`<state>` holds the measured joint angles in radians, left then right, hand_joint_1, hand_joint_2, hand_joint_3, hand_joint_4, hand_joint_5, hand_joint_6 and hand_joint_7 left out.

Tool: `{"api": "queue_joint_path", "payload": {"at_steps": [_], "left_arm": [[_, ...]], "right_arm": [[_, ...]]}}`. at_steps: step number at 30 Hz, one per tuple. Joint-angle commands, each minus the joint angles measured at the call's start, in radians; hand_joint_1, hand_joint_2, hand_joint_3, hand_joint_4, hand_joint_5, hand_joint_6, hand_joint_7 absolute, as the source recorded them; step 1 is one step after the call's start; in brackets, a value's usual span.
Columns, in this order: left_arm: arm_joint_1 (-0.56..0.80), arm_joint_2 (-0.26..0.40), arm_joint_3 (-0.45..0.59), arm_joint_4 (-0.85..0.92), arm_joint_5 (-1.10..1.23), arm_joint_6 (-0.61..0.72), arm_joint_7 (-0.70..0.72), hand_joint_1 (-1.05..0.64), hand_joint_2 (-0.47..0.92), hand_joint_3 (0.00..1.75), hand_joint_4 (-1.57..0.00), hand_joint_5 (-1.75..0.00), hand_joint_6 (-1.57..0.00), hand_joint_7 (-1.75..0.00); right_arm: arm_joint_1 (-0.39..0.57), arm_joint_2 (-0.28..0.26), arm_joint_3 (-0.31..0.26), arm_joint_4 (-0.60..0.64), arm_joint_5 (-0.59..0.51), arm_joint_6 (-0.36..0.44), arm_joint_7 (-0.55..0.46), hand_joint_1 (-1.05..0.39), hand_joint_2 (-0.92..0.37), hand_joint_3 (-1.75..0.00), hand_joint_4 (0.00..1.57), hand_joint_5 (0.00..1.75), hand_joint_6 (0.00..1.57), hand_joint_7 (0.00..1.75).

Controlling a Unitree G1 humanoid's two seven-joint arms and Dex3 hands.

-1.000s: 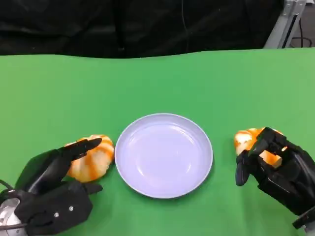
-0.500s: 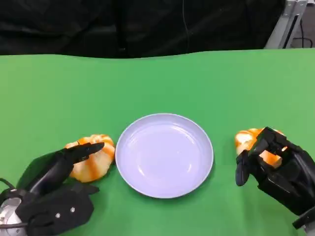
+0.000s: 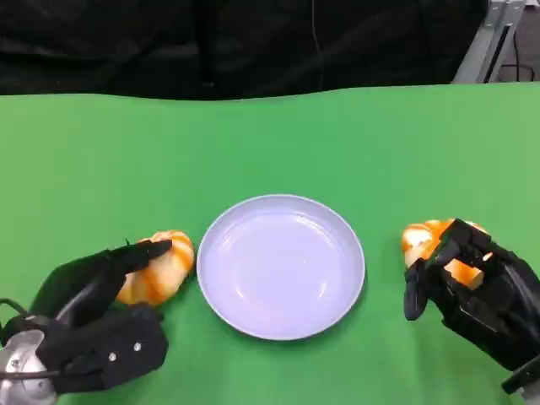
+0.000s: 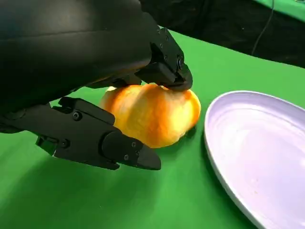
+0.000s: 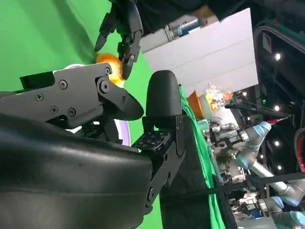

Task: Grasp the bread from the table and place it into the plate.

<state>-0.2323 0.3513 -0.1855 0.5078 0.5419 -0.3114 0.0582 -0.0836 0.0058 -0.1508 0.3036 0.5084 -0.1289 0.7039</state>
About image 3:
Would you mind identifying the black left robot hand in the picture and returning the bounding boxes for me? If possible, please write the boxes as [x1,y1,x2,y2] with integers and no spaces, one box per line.
[31,239,174,328]

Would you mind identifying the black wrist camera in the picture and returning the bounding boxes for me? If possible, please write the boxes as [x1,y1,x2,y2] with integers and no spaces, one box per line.
[501,358,540,396]
[35,304,170,396]

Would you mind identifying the orange and white bread roll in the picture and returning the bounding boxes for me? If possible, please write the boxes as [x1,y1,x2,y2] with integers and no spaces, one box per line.
[116,229,196,305]
[400,219,494,290]

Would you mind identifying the green table cloth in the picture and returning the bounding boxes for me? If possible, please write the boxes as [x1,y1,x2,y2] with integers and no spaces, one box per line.
[0,82,540,405]

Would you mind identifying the aluminium frame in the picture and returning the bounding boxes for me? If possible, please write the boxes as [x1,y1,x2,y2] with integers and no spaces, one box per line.
[453,0,540,84]

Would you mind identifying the black cable behind frame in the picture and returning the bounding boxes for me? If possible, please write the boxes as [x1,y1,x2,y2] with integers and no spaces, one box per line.
[499,24,537,81]

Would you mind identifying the black backdrop curtain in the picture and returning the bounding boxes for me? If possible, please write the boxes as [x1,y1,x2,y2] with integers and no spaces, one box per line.
[0,0,490,101]

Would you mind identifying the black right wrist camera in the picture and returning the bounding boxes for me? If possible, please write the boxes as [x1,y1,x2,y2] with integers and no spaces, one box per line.
[501,358,540,396]

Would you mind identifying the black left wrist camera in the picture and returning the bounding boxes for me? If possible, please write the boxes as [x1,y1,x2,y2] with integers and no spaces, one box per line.
[35,304,170,396]

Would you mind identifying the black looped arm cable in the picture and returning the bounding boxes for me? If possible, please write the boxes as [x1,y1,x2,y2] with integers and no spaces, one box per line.
[0,298,33,326]

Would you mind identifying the lilac plate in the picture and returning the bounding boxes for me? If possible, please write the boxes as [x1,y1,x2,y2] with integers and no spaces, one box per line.
[196,193,366,341]

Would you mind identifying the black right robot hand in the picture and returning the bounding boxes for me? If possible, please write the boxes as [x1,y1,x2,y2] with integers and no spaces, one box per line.
[403,218,540,372]

